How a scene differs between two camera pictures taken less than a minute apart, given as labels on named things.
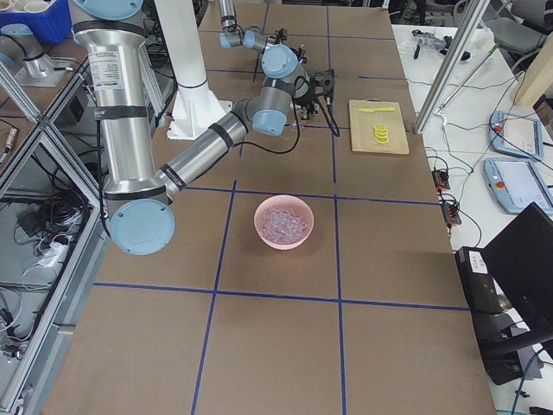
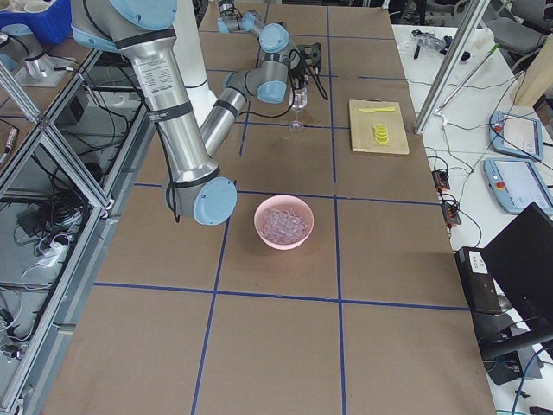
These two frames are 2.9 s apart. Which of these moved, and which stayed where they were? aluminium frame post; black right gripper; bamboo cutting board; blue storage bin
Moved: black right gripper
Stayed: blue storage bin; bamboo cutting board; aluminium frame post
